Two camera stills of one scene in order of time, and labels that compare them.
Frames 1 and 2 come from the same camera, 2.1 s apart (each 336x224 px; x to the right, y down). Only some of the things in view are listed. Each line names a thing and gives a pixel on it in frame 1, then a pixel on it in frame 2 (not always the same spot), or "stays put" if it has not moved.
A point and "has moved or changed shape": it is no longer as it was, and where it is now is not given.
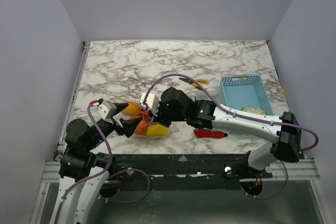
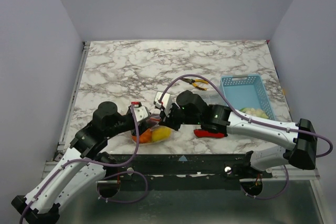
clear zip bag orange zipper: (149, 127) has moved or changed shape
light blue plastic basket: (245, 91) stays put
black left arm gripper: (129, 126) → (141, 126)
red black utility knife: (209, 133) stays put
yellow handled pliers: (196, 81) stays put
